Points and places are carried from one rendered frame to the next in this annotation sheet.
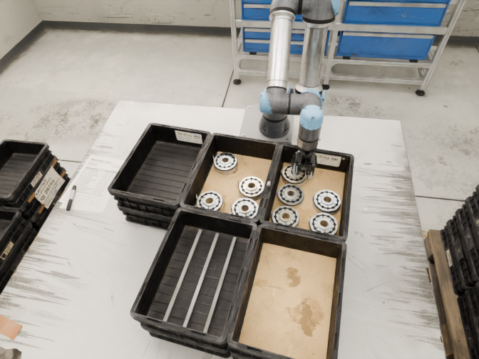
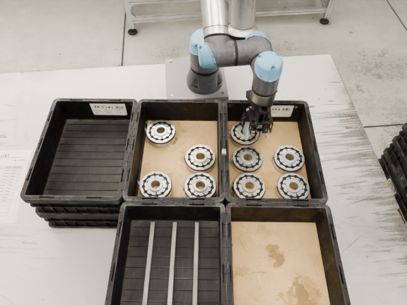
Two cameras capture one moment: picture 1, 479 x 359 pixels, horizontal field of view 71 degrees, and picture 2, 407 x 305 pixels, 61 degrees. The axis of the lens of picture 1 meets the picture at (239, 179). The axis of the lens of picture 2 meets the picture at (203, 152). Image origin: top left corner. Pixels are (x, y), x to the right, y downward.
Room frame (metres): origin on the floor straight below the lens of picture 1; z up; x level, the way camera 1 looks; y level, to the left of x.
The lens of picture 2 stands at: (0.21, 0.14, 1.83)
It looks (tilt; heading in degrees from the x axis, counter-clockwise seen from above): 56 degrees down; 342
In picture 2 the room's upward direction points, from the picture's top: straight up
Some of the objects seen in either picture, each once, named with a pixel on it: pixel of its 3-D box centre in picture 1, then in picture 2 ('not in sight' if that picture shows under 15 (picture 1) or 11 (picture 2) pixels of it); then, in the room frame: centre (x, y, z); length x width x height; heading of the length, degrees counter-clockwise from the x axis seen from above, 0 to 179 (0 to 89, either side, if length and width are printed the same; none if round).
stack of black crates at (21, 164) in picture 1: (27, 190); not in sight; (1.29, 1.28, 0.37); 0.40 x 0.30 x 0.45; 167
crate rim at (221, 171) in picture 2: (232, 174); (177, 147); (0.84, 0.02, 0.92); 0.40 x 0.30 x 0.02; 161
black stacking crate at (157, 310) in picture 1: (200, 273); (170, 278); (0.46, 0.15, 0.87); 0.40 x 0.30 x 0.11; 161
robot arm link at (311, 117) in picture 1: (310, 122); (266, 73); (0.85, -0.26, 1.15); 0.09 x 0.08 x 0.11; 169
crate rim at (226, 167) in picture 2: (309, 188); (269, 147); (0.75, -0.26, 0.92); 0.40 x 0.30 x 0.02; 161
